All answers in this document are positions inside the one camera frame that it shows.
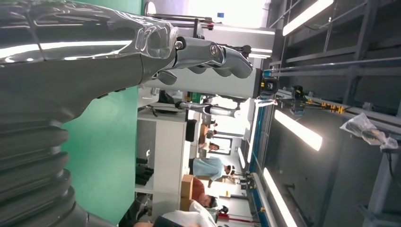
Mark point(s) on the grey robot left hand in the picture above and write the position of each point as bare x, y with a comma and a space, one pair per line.
78, 62

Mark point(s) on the green table mat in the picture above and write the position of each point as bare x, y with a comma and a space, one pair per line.
103, 156

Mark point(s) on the white storage cabinet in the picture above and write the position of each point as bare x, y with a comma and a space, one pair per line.
169, 147

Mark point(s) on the black bag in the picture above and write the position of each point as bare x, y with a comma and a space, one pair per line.
191, 130

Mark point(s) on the person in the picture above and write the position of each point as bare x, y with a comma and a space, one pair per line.
191, 217
211, 146
202, 194
208, 167

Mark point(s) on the brown cardboard box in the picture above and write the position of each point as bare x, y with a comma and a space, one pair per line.
187, 186

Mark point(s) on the long ceiling light strip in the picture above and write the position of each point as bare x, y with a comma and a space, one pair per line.
307, 15

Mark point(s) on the clear plastic bag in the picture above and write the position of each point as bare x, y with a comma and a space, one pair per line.
365, 131

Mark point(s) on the black mounted camera device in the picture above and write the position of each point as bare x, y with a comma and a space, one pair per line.
269, 86

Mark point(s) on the yellow black rail fixture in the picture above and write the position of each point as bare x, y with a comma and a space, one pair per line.
316, 103

